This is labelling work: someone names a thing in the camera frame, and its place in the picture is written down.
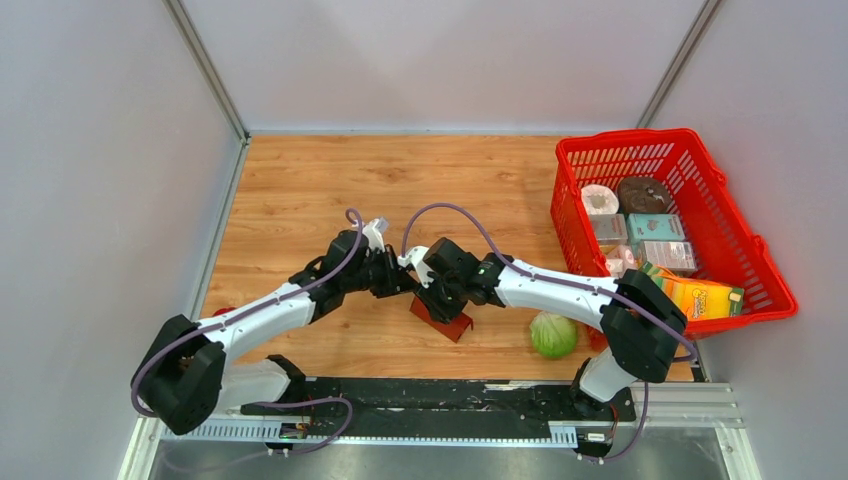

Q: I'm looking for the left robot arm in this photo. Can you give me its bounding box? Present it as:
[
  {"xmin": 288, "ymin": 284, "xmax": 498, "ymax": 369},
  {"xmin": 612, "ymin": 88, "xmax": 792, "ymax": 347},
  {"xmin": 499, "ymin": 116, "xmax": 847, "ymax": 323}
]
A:
[{"xmin": 131, "ymin": 230, "xmax": 418, "ymax": 435}]

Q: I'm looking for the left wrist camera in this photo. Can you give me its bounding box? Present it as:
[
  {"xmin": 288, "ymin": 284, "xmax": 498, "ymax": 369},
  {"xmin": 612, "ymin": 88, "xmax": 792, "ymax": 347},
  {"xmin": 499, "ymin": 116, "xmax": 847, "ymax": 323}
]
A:
[{"xmin": 362, "ymin": 217, "xmax": 389, "ymax": 252}]

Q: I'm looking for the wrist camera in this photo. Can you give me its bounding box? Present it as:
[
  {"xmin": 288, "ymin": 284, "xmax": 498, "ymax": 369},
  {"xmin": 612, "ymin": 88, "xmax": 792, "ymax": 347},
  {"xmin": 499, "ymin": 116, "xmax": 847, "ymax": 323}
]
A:
[
  {"xmin": 397, "ymin": 246, "xmax": 433, "ymax": 288},
  {"xmin": 362, "ymin": 217, "xmax": 389, "ymax": 252}
]

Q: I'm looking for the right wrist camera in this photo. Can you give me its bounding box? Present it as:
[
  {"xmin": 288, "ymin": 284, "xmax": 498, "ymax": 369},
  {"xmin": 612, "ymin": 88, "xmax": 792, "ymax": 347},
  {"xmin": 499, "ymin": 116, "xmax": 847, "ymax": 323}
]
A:
[{"xmin": 397, "ymin": 246, "xmax": 433, "ymax": 288}]

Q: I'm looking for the pink white packet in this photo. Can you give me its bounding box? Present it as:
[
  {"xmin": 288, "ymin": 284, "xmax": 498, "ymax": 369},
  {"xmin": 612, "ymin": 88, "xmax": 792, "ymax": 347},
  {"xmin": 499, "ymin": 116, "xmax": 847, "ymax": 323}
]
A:
[{"xmin": 605, "ymin": 244, "xmax": 640, "ymax": 278}]

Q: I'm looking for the red plastic shopping basket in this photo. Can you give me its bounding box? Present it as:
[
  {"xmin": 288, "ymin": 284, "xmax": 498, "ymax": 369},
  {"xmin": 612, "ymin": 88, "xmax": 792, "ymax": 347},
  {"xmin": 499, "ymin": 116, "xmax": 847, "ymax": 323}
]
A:
[{"xmin": 550, "ymin": 128, "xmax": 799, "ymax": 340}]

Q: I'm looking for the white tissue roll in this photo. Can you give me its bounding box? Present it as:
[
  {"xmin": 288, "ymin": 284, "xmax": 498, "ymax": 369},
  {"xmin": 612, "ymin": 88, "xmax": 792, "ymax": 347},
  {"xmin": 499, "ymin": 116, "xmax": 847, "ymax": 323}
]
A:
[{"xmin": 580, "ymin": 184, "xmax": 620, "ymax": 216}]

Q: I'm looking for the green cabbage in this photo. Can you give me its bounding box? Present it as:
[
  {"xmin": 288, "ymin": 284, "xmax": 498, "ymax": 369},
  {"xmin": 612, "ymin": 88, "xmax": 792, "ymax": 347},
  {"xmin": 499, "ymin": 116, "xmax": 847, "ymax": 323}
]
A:
[{"xmin": 529, "ymin": 312, "xmax": 579, "ymax": 359}]

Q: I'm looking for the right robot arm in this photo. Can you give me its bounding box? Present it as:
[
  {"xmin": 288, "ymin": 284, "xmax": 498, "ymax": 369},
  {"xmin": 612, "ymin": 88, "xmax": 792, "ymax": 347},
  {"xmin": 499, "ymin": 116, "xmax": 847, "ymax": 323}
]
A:
[{"xmin": 398, "ymin": 238, "xmax": 687, "ymax": 419}]

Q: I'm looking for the red paper box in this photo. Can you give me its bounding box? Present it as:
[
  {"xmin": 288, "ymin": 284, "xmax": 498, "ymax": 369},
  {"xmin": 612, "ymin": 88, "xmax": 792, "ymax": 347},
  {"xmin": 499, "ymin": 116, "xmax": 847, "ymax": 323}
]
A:
[{"xmin": 408, "ymin": 294, "xmax": 475, "ymax": 344}]

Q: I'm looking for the grey small box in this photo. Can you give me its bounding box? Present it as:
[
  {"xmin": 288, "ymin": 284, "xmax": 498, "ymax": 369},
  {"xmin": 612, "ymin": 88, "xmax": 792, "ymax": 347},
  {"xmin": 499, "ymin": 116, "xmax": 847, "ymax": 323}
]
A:
[{"xmin": 589, "ymin": 214, "xmax": 629, "ymax": 254}]

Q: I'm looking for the teal carton box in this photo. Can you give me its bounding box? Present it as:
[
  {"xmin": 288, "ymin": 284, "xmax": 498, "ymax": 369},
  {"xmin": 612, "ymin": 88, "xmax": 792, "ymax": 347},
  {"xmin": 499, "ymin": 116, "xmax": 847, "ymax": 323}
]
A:
[{"xmin": 626, "ymin": 213, "xmax": 686, "ymax": 244}]

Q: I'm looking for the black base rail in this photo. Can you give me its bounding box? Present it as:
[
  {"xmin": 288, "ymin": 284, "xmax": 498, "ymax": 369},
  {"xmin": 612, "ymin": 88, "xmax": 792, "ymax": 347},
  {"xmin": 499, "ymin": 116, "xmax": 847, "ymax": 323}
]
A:
[{"xmin": 240, "ymin": 377, "xmax": 640, "ymax": 448}]

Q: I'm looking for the brown round package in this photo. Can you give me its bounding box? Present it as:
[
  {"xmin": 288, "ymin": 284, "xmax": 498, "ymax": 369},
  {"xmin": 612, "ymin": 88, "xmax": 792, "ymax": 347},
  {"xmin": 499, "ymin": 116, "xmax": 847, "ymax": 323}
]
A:
[{"xmin": 616, "ymin": 177, "xmax": 672, "ymax": 214}]

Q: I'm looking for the pink white carton box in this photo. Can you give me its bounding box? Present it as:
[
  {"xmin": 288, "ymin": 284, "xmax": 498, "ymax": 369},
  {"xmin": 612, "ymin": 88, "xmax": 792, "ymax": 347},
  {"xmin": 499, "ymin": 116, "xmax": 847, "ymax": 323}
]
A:
[{"xmin": 638, "ymin": 240, "xmax": 698, "ymax": 274}]

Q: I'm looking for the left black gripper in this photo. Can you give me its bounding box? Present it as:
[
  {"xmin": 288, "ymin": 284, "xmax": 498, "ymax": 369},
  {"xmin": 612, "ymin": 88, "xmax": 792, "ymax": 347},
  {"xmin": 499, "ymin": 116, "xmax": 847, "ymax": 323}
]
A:
[{"xmin": 343, "ymin": 245, "xmax": 418, "ymax": 299}]

